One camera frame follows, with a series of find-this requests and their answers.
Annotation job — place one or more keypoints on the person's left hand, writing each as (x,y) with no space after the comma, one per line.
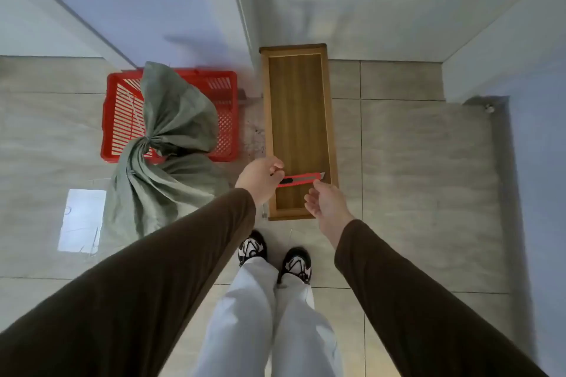
(256,178)

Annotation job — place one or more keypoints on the person's right hand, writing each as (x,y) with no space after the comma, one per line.
(329,211)

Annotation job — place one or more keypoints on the person's left fingers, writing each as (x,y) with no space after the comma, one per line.
(277,167)

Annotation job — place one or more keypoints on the person's right thumb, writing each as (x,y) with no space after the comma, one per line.
(321,185)

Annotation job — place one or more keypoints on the red utility knife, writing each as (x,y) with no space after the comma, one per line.
(300,180)

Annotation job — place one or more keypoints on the person's left forearm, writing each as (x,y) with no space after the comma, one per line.
(132,297)

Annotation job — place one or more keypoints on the person's right forearm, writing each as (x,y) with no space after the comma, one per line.
(420,315)

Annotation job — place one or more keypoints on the long wooden drawer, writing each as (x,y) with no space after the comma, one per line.
(298,116)

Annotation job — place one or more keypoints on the red plastic crate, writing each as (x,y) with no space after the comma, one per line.
(223,116)

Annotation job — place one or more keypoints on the person's left black white sneaker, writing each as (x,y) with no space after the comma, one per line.
(252,248)

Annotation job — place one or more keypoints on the person's black white sneaker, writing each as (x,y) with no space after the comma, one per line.
(295,267)
(252,248)

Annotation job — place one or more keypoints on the person's right black white sneaker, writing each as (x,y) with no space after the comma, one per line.
(295,267)

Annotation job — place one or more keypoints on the grey-green tied sack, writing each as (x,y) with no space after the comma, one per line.
(172,125)

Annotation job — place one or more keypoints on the person's right white trouser leg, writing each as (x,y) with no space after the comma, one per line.
(305,337)

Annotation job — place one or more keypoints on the person's white trouser leg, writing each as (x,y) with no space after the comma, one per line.
(243,323)
(305,337)

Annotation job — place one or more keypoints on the person's left white trouser leg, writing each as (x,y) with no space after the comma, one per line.
(243,323)

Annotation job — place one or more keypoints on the small metal door stop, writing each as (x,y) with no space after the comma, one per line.
(488,108)

